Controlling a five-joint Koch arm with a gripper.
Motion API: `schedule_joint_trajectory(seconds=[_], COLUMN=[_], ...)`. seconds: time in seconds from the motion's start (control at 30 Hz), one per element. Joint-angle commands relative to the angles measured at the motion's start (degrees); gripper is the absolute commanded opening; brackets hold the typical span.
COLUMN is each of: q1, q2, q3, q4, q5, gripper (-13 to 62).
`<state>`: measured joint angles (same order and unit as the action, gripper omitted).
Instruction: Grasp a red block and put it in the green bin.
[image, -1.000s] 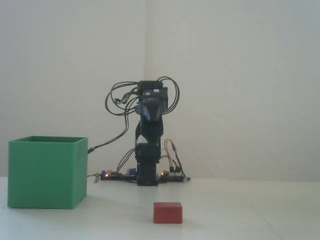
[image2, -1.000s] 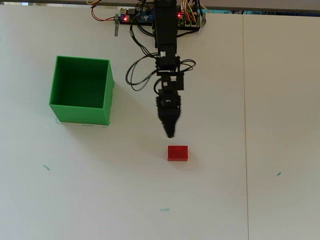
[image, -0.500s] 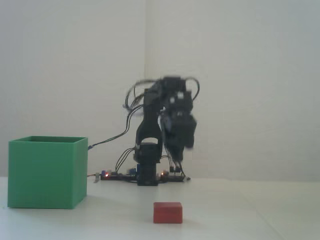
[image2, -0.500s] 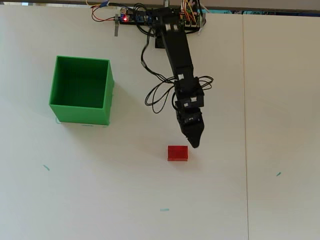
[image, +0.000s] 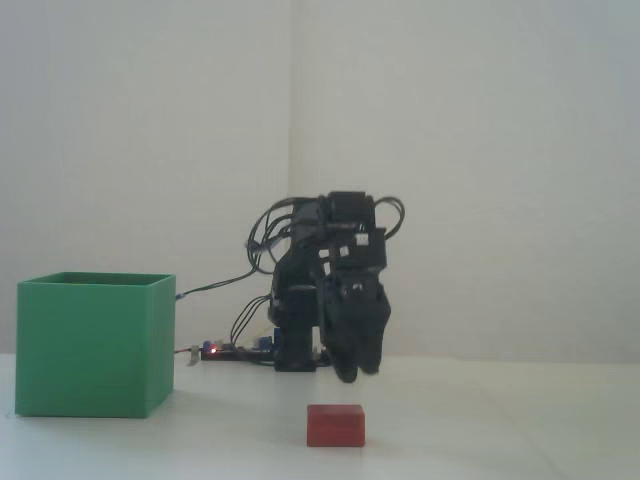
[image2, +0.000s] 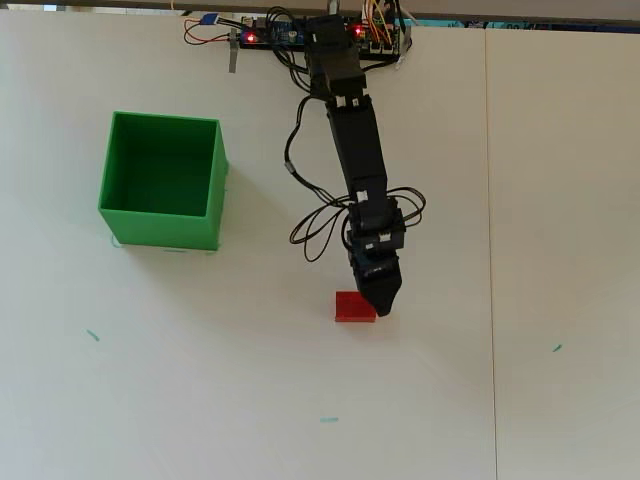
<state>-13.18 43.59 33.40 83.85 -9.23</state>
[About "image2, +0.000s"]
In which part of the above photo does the coloured jumper wire bundle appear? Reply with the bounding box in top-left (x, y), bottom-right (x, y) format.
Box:
top-left (360, 0), bottom-right (402, 47)

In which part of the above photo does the cable with blue plug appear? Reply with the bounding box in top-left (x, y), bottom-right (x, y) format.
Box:
top-left (198, 13), bottom-right (247, 29)

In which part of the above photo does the thin red wire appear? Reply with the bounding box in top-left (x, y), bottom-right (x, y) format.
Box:
top-left (183, 16), bottom-right (237, 46)

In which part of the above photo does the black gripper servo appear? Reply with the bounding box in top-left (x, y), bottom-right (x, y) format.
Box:
top-left (345, 197), bottom-right (406, 318)

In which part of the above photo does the red rectangular block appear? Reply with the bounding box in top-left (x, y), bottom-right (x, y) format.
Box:
top-left (334, 291), bottom-right (378, 324)

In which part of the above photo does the black looped servo cable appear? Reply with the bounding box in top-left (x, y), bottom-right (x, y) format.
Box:
top-left (290, 185), bottom-right (427, 265)

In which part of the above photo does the green open plastic bin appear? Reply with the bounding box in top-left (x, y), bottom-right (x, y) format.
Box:
top-left (96, 110), bottom-right (231, 252)

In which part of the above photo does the black base electronics board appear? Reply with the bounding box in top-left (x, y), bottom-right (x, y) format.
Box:
top-left (238, 13), bottom-right (414, 64)

